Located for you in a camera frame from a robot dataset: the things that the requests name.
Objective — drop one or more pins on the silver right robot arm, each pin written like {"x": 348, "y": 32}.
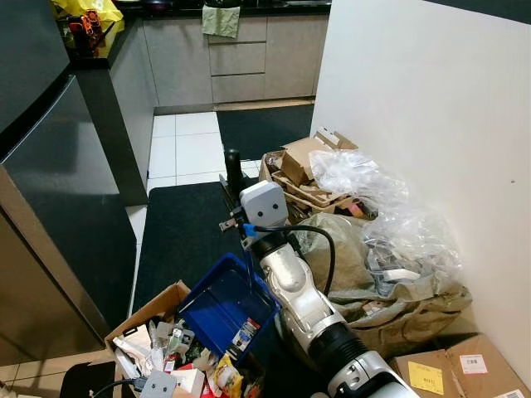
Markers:
{"x": 315, "y": 315}

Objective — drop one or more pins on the large black carpet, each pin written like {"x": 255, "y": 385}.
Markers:
{"x": 178, "y": 232}

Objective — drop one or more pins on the open brown cardboard tray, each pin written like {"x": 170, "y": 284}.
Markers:
{"x": 290, "y": 191}

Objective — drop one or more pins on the small black mat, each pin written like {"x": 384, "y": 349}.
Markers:
{"x": 265, "y": 131}

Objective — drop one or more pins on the small closed cardboard box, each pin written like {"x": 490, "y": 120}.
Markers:
{"x": 303, "y": 153}

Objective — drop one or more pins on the open cardboard box with clutter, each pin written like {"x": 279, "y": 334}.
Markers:
{"x": 145, "y": 311}

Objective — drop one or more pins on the grey drawer cabinet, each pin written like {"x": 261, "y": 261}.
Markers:
{"x": 241, "y": 62}

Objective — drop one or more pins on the yellow red snack packet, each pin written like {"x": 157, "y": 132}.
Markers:
{"x": 228, "y": 377}

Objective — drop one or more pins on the clear plastic bags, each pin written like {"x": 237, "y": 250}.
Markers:
{"x": 406, "y": 232}

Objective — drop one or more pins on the dark grey cabinet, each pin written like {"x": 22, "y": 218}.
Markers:
{"x": 50, "y": 182}

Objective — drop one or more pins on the green hanging towel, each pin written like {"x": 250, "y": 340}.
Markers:
{"x": 221, "y": 21}

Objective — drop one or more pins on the olive woven sack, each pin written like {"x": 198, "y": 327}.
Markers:
{"x": 415, "y": 311}

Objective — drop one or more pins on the yellow plastic bag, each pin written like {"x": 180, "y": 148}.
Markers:
{"x": 95, "y": 8}

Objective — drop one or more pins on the yellow sticky note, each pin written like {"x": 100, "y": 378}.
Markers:
{"x": 426, "y": 377}

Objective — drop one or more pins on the sealed cardboard box with labels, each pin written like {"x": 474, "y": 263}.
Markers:
{"x": 481, "y": 381}

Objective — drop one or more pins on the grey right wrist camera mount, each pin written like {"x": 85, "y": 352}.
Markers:
{"x": 264, "y": 203}

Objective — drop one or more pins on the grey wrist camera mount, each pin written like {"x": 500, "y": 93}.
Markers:
{"x": 264, "y": 203}
{"x": 158, "y": 385}

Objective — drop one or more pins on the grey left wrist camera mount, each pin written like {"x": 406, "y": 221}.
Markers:
{"x": 158, "y": 385}

